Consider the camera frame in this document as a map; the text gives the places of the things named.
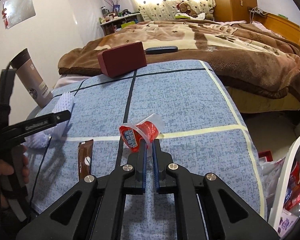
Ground charger with cables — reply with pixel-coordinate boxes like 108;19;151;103
247;6;265;18

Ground small red box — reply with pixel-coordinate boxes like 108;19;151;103
259;150;273;162

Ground black glasses case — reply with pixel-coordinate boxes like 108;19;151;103
145;46;178;55

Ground clear jelly cup red lid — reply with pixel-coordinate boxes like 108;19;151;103
119;113;165;153

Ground brown printed blanket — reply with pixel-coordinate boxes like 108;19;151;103
58;20;300;99

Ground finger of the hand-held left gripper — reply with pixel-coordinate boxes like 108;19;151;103
49;110;72;129

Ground red wall ornament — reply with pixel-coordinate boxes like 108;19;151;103
2;7;10;29

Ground silver wall poster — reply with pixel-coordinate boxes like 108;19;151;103
2;0;37;29

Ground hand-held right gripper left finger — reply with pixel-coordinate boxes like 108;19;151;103
16;140;148;240

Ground wooden headboard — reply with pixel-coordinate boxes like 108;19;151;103
249;12;300;45

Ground person's left hand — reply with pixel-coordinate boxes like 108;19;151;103
0;144;30;208

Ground grey thermos bottle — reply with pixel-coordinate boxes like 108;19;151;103
10;48;53;108

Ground white plastic bag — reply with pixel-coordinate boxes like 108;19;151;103
260;155;288;205

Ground white foam fruit net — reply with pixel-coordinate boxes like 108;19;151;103
26;92;75;148

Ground beige bed mattress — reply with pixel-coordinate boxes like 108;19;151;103
226;86;300;117

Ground blue patterned cloth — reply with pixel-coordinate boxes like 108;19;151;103
27;59;268;240

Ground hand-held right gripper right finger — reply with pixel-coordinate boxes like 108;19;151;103
152;139;278;240

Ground dark red box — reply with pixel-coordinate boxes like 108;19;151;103
97;41;147;78

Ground brown teddy bear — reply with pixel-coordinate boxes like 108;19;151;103
176;1;199;18

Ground white trash bin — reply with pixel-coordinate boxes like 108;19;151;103
267;132;300;238

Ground brown sachet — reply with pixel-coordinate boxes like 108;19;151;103
77;140;94;180

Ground black cable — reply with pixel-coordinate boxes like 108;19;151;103
0;61;17;205

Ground cluttered white shelf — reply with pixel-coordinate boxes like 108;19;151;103
99;5;143;36

